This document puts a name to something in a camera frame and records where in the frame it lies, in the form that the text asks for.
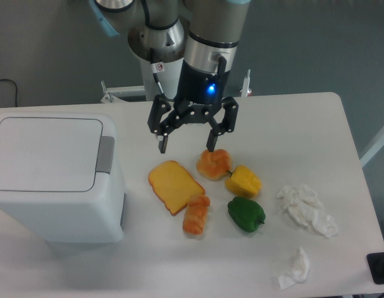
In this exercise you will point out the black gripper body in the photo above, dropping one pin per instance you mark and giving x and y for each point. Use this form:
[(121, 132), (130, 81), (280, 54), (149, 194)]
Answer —
[(199, 92)]

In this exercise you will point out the black device at edge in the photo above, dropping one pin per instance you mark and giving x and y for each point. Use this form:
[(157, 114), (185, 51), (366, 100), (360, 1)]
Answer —
[(376, 266)]

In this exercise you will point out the round knotted bread roll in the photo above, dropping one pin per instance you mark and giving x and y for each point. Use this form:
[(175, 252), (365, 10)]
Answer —
[(214, 165)]

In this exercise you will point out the white push-lid trash can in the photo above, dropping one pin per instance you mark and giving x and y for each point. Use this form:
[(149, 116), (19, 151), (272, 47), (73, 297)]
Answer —
[(60, 175)]

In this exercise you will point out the small crumpled white tissue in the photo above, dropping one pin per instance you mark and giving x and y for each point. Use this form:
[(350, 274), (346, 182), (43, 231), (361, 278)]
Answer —
[(297, 271)]

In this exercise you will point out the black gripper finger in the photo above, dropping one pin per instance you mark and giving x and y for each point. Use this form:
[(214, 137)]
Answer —
[(227, 124), (163, 120)]

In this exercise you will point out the toast bread slice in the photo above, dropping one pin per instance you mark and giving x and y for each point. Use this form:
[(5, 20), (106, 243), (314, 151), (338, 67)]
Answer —
[(173, 185)]

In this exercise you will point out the green bell pepper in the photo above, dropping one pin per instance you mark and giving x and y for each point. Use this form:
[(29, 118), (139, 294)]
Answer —
[(247, 214)]

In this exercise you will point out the large crumpled white tissue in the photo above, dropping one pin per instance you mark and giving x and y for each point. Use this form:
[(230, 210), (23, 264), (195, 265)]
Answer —
[(304, 207)]

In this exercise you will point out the long twisted bread roll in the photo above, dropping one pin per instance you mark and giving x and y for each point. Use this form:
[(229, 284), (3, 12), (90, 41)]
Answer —
[(196, 214)]

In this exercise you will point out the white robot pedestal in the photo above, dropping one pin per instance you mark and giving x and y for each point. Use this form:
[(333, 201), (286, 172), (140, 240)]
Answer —
[(158, 76)]

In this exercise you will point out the yellow bell pepper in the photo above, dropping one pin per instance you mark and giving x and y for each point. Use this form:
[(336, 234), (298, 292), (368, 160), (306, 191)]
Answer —
[(243, 182)]

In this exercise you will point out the white frame at right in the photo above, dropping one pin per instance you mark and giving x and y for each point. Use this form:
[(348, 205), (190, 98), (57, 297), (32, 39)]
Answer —
[(373, 147)]

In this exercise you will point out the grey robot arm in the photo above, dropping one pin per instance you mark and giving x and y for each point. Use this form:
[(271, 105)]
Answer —
[(186, 51)]

